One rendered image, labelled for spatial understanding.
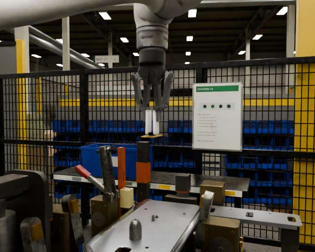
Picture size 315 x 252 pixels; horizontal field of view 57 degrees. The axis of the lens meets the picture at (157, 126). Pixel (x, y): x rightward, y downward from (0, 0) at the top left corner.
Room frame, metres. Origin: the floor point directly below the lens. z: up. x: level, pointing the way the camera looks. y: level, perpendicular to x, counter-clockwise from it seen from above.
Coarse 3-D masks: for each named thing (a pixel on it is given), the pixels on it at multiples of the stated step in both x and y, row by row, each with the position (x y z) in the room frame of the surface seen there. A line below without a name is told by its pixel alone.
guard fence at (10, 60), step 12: (0, 48) 2.80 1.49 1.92; (12, 48) 2.79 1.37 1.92; (24, 48) 2.79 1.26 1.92; (0, 60) 2.80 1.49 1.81; (12, 60) 2.79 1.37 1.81; (24, 60) 2.79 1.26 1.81; (0, 72) 2.80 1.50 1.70; (12, 72) 2.79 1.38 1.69; (24, 72) 2.78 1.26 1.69; (24, 96) 2.77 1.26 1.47; (24, 108) 2.77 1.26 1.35; (24, 120) 2.76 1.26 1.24; (24, 132) 2.76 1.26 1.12; (12, 144) 2.79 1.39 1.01; (24, 144) 2.76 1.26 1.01; (12, 156) 2.79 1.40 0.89; (24, 156) 2.75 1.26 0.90; (12, 168) 2.79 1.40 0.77; (24, 168) 2.75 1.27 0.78
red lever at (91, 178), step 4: (76, 168) 0.92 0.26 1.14; (80, 168) 0.92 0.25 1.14; (84, 168) 0.93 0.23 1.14; (80, 172) 0.92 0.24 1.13; (84, 172) 0.92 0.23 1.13; (88, 172) 0.92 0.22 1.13; (84, 176) 0.91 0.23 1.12; (88, 176) 0.91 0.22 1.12; (92, 176) 0.92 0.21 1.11; (92, 180) 0.91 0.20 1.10; (96, 180) 0.91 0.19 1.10; (96, 184) 0.90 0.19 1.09; (100, 184) 0.90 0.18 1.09; (100, 188) 0.90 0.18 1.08; (112, 192) 0.90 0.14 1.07; (112, 196) 0.89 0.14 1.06
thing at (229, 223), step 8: (208, 224) 0.70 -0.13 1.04; (216, 224) 0.70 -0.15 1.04; (224, 224) 0.70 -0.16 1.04; (232, 224) 0.70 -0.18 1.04; (208, 232) 0.70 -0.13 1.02; (216, 232) 0.70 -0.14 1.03; (224, 232) 0.69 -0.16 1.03; (232, 232) 0.68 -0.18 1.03; (208, 240) 0.70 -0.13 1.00; (216, 240) 0.70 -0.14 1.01; (224, 240) 0.69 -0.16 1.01; (232, 240) 0.68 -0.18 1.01; (240, 240) 0.72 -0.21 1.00; (208, 248) 0.70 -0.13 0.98; (216, 248) 0.70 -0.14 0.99; (224, 248) 0.69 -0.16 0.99; (232, 248) 0.68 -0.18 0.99; (240, 248) 0.70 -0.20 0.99
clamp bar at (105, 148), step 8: (104, 152) 0.88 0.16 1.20; (112, 152) 0.88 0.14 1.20; (104, 160) 0.88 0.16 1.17; (104, 168) 0.88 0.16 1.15; (112, 168) 0.91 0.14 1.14; (104, 176) 0.88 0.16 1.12; (112, 176) 0.90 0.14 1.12; (104, 184) 0.88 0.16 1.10; (112, 184) 0.90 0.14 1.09; (104, 192) 0.88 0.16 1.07; (112, 200) 0.88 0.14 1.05
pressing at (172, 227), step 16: (144, 208) 0.95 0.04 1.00; (160, 208) 0.95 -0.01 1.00; (176, 208) 0.95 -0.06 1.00; (192, 208) 0.95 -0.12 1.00; (112, 224) 0.81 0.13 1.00; (128, 224) 0.81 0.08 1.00; (144, 224) 0.81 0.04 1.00; (160, 224) 0.81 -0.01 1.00; (176, 224) 0.81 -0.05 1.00; (192, 224) 0.82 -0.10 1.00; (96, 240) 0.71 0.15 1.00; (112, 240) 0.71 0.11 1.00; (128, 240) 0.71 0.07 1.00; (144, 240) 0.71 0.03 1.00; (160, 240) 0.71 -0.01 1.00; (176, 240) 0.71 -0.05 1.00
